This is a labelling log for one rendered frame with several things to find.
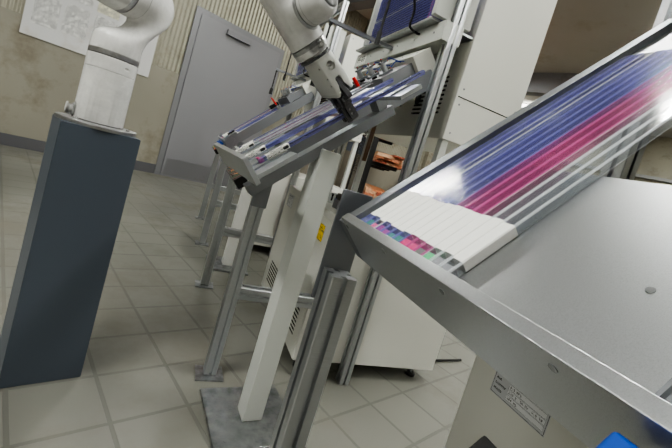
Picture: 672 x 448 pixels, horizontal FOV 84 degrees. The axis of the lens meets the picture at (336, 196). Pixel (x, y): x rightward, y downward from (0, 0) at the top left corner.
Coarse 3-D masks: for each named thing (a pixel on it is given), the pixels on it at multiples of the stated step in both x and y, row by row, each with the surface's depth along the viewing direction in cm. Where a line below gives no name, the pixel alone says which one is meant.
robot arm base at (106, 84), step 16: (96, 64) 95; (112, 64) 95; (128, 64) 98; (80, 80) 96; (96, 80) 95; (112, 80) 96; (128, 80) 100; (80, 96) 96; (96, 96) 95; (112, 96) 97; (128, 96) 102; (80, 112) 96; (96, 112) 96; (112, 112) 98; (96, 128) 94; (112, 128) 99
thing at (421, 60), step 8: (408, 56) 140; (416, 56) 135; (424, 56) 136; (432, 56) 137; (376, 64) 174; (400, 64) 144; (416, 64) 135; (424, 64) 136; (432, 64) 137; (368, 72) 170; (416, 72) 137
